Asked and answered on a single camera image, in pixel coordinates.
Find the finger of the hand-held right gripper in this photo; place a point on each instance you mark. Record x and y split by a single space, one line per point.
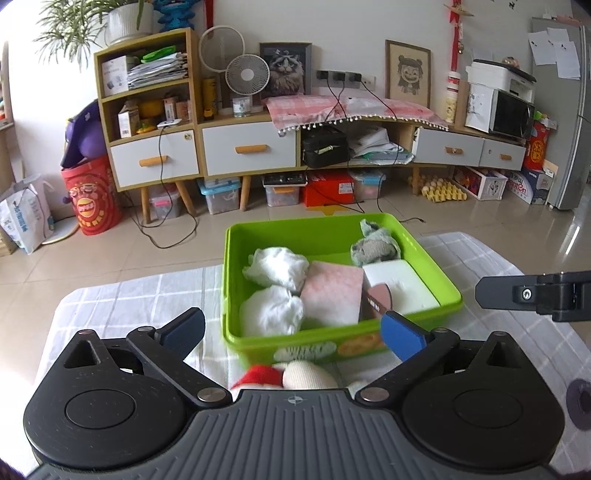
501 290

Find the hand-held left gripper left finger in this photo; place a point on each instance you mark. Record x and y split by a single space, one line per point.
184 330

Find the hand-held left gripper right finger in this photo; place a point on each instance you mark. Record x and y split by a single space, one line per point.
404 334

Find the dark red block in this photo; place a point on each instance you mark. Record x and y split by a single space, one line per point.
376 300

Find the white sponge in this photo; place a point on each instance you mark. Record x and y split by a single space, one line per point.
406 286

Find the green plastic bin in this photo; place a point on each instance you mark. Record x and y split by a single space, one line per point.
258 348

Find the pink sponge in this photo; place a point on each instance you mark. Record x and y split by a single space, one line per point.
330 295

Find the red white santa plush toy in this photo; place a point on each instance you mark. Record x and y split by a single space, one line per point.
256 376

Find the white cloth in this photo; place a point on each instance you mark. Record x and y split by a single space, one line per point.
270 311
277 267

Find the grey-green cloth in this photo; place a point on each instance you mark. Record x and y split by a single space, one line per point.
374 249

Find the grey checked blanket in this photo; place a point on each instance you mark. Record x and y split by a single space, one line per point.
138 295

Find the blue white cardboard box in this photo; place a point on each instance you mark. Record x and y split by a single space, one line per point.
531 187

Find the white printed cardboard box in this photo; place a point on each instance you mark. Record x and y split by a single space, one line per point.
482 183

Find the dark grey round pad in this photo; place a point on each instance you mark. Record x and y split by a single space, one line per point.
581 404

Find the yellow egg cartons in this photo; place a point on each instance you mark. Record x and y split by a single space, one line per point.
443 190

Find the clear storage box pink contents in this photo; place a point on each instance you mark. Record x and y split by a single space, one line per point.
165 203

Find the clear storage box blue lid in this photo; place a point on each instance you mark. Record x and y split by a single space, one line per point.
219 196

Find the red gift bag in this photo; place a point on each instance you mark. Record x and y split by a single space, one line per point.
537 146

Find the red printed bucket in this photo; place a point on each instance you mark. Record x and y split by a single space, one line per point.
92 198

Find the red cardboard box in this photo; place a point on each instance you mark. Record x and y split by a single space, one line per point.
328 189

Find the clear storage box white lid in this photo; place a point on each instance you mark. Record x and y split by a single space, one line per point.
284 191

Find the black microwave oven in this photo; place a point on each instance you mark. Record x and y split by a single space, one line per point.
510 113

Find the grey refrigerator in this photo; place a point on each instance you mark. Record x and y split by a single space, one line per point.
561 115

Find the wooden shelf cabinet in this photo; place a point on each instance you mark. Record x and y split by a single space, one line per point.
152 152

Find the low wooden tv stand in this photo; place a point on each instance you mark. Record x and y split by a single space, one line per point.
249 147

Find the white paper bag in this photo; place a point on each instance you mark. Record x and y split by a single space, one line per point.
25 217

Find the black case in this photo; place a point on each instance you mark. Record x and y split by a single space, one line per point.
325 147

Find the white printer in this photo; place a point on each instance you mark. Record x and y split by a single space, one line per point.
501 76

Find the framed cartoon girl picture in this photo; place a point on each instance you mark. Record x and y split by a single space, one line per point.
408 74

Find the pink tablecloth with pompoms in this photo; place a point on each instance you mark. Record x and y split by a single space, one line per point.
323 108

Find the small white desk fan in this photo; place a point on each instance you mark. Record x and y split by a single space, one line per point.
247 76

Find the framed cat picture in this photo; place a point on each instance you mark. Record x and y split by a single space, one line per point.
286 71

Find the large white fan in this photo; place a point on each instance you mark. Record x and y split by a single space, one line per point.
217 46

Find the potted plant in white pot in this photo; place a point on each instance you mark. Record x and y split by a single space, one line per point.
120 21

